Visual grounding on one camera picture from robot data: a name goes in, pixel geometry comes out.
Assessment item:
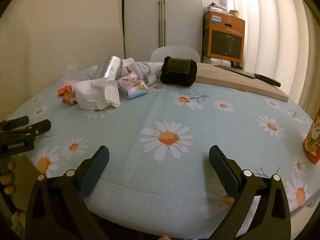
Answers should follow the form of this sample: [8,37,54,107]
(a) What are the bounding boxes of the white wardrobe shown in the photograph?
[122,0,204,60]

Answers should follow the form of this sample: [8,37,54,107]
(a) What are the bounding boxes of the black bundle with green label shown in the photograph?
[160,56,198,87]

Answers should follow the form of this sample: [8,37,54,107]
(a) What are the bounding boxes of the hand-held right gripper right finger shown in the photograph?
[209,145,292,240]

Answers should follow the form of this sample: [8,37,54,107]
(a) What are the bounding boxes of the person's left hand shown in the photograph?
[0,159,17,198]

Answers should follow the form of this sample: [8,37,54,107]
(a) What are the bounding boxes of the clear plastic wrapper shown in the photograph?
[61,64,80,83]

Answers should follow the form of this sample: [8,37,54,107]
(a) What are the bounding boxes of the pink printed wrapper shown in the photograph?
[117,72,148,99]

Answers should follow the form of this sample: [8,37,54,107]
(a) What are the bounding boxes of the packets on cardboard box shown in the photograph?
[204,2,240,18]

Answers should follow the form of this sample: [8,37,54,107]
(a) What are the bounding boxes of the wooden cutting board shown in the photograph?
[195,62,289,102]

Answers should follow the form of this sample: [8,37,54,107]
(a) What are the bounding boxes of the orange printed paper cup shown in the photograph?
[302,104,320,165]

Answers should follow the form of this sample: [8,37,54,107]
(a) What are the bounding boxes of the red orange wrapper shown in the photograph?
[57,85,77,105]

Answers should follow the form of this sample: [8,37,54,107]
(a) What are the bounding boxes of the white tissue paper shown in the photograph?
[74,77,121,111]

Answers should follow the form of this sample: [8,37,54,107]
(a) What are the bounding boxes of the silver foil wrapper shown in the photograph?
[96,55,123,79]

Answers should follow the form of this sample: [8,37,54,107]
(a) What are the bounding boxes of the white curtain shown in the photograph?
[225,0,320,110]

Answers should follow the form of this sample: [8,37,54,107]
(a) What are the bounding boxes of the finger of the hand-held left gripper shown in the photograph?
[24,119,52,138]
[0,116,30,130]

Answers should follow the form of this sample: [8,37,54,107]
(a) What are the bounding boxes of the orange cardboard box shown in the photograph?
[202,10,246,64]

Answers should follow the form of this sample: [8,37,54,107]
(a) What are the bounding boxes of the daisy print tablecloth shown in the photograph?
[5,60,320,238]

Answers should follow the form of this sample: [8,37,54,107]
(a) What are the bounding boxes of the black handled knife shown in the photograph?
[214,64,282,87]

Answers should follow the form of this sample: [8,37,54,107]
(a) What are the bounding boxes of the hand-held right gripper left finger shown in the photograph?
[25,145,110,240]

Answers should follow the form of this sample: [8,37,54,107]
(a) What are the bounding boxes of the white cloth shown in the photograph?
[125,59,164,85]

